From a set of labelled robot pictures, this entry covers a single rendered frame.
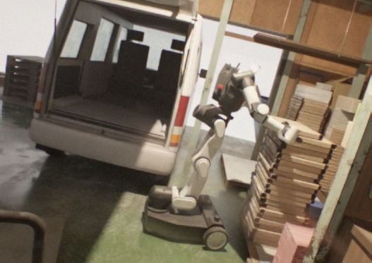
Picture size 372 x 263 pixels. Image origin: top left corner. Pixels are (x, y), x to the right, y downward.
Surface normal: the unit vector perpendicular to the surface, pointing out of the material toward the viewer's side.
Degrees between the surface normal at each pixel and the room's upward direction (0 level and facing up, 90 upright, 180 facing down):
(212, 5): 90
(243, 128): 90
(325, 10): 90
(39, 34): 90
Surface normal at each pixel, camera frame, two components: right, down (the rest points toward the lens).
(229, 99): -0.27, 0.21
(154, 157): 0.02, 0.15
